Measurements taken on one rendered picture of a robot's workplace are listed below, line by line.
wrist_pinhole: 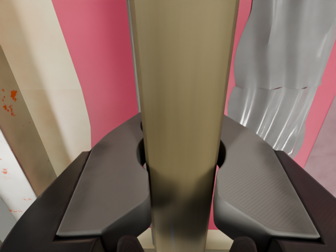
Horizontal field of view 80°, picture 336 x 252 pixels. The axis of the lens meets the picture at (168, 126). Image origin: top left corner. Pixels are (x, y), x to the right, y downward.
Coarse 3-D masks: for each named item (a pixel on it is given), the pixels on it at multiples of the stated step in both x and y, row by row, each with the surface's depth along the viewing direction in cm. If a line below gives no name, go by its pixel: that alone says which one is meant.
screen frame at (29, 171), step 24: (0, 48) 16; (0, 72) 16; (0, 96) 16; (0, 120) 16; (24, 120) 18; (0, 144) 16; (24, 144) 18; (0, 168) 18; (24, 168) 18; (48, 168) 22; (0, 192) 19; (24, 192) 19
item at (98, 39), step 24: (72, 0) 14; (96, 0) 14; (120, 0) 14; (240, 0) 14; (72, 24) 15; (96, 24) 15; (120, 24) 15; (240, 24) 15; (72, 48) 16; (96, 48) 16; (120, 48) 16; (96, 72) 17; (120, 72) 17
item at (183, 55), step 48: (144, 0) 5; (192, 0) 5; (144, 48) 6; (192, 48) 6; (144, 96) 7; (192, 96) 6; (144, 144) 8; (192, 144) 7; (192, 192) 9; (192, 240) 10
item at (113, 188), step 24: (96, 144) 9; (120, 144) 9; (96, 168) 8; (120, 168) 8; (144, 168) 8; (96, 192) 7; (120, 192) 7; (144, 192) 7; (72, 216) 6; (96, 216) 6; (120, 216) 6; (144, 216) 7
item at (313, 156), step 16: (96, 96) 18; (112, 96) 18; (128, 96) 18; (320, 96) 17; (96, 112) 19; (112, 112) 19; (128, 112) 19; (224, 112) 18; (320, 112) 18; (96, 128) 20; (112, 128) 20; (320, 128) 19; (304, 144) 20; (320, 144) 20; (304, 160) 21; (320, 160) 21; (320, 176) 22; (208, 224) 27
